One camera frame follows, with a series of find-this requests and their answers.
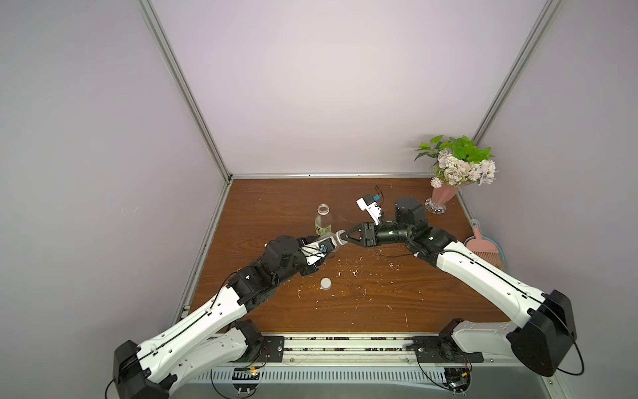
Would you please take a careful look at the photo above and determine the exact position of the blue label clear bottle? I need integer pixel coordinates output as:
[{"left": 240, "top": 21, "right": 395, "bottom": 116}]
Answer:
[{"left": 317, "top": 233, "right": 343, "bottom": 254}]

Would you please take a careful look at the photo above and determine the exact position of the white bottle cap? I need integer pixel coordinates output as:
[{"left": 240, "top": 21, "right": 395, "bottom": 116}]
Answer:
[
  {"left": 320, "top": 278, "right": 332, "bottom": 290},
  {"left": 335, "top": 229, "right": 347, "bottom": 246}
]

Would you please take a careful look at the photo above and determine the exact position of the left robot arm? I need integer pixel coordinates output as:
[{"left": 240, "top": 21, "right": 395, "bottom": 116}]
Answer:
[{"left": 111, "top": 233, "right": 344, "bottom": 398}]

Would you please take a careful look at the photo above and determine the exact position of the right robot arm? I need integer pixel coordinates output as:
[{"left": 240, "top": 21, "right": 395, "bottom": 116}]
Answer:
[{"left": 338, "top": 196, "right": 578, "bottom": 377}]

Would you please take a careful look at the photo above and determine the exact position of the green label clear bottle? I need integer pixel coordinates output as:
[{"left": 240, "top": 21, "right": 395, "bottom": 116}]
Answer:
[{"left": 315, "top": 204, "right": 333, "bottom": 236}]

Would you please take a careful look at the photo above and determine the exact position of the pink flower vase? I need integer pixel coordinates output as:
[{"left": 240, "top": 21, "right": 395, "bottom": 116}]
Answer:
[{"left": 425, "top": 185, "right": 460, "bottom": 214}]

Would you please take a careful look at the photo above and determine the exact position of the pink hand broom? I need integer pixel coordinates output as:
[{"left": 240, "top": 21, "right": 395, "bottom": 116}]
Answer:
[{"left": 466, "top": 222, "right": 502, "bottom": 270}]

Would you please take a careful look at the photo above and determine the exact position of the artificial flower bouquet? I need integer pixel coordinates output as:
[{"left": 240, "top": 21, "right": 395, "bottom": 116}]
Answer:
[{"left": 415, "top": 136, "right": 498, "bottom": 189}]

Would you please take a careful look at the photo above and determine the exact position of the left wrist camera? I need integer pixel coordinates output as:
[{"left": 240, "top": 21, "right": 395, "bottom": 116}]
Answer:
[{"left": 300, "top": 233, "right": 339, "bottom": 265}]

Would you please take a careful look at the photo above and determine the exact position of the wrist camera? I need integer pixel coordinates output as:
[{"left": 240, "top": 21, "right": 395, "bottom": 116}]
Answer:
[
  {"left": 357, "top": 194, "right": 383, "bottom": 226},
  {"left": 300, "top": 233, "right": 339, "bottom": 265}
]

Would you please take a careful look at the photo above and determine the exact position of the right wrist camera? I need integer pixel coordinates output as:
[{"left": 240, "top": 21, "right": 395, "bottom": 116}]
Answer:
[{"left": 357, "top": 194, "right": 383, "bottom": 226}]

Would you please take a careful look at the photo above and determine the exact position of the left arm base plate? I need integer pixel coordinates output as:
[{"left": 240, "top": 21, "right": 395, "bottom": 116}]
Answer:
[{"left": 230, "top": 335, "right": 285, "bottom": 364}]

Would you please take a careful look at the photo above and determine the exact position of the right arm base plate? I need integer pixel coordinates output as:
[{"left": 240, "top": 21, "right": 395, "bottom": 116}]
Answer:
[{"left": 405, "top": 336, "right": 484, "bottom": 363}]

